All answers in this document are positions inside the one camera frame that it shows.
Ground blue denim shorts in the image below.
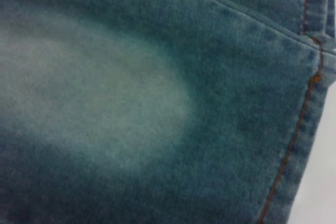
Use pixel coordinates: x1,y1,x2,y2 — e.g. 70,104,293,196
0,0,336,224

